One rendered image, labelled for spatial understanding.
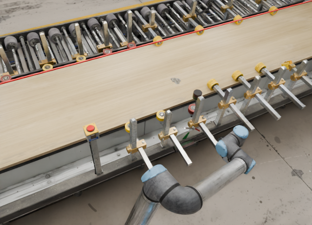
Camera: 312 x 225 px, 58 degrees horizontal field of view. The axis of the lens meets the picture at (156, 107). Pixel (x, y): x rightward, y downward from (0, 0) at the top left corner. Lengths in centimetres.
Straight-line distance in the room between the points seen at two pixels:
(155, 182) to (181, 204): 14
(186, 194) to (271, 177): 196
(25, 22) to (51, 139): 299
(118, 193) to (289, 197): 163
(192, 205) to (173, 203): 8
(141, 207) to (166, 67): 137
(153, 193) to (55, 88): 134
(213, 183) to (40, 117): 131
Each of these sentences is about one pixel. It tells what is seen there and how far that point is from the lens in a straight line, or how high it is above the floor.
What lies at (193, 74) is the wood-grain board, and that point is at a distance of 240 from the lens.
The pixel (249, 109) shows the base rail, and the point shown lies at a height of 70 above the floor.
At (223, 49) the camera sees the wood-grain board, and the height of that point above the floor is 90.
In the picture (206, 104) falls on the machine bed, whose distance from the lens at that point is 245.
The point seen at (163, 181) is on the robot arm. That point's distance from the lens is 122.
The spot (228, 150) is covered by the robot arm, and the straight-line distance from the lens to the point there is 166.
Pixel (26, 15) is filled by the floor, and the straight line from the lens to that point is 492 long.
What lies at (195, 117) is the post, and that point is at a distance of 204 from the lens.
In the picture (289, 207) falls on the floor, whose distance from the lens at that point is 304.
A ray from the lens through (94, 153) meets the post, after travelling 179.
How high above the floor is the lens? 252
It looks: 50 degrees down
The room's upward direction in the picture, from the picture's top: 6 degrees clockwise
